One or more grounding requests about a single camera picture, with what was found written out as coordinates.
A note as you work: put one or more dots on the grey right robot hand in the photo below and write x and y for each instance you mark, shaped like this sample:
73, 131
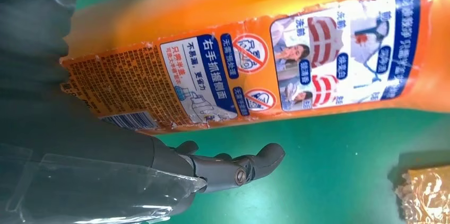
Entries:
88, 166

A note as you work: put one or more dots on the green topped work table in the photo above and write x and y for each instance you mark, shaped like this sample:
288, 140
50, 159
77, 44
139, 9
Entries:
316, 166

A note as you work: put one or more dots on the yellow plastic wrapped sheet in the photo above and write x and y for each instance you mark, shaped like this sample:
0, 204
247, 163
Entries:
425, 194

